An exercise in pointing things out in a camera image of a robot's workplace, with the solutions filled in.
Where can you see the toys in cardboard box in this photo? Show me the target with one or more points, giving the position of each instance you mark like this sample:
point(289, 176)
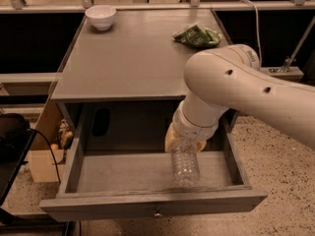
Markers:
point(64, 137)

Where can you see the metal frame rail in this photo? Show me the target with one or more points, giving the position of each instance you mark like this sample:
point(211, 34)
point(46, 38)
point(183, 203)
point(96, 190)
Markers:
point(292, 74)

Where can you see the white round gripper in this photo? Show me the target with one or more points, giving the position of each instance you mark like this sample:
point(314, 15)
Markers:
point(193, 130)

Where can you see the cardboard box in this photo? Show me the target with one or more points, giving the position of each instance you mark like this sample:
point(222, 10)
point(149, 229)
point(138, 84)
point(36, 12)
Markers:
point(47, 165)

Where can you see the grey wooden cabinet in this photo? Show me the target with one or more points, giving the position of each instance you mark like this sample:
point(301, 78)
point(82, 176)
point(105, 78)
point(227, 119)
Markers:
point(129, 79)

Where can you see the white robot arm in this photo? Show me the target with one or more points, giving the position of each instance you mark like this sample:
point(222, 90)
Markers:
point(230, 78)

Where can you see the white ceramic bowl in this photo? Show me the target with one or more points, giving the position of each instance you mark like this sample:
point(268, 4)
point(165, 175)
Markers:
point(101, 16)

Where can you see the grey open top drawer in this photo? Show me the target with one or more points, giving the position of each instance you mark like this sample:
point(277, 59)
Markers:
point(103, 185)

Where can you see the black chair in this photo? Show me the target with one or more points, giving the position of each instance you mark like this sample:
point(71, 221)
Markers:
point(16, 137)

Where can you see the round metal drawer knob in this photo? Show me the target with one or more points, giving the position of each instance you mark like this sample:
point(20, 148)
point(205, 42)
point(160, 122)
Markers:
point(157, 213)

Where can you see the clear plastic water bottle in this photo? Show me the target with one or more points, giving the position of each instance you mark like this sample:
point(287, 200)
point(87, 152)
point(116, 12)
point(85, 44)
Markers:
point(185, 164)

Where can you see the green snack bag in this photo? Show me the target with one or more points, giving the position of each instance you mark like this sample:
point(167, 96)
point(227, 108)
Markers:
point(198, 36)

